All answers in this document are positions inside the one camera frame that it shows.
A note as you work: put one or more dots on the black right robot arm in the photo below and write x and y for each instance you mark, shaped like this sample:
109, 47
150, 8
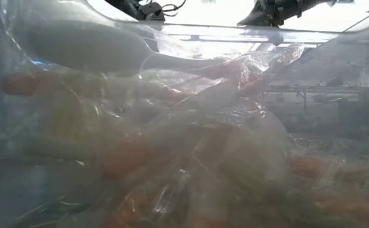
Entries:
301, 8

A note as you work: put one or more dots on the black plastic tray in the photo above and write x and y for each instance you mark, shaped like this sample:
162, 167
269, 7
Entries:
330, 111

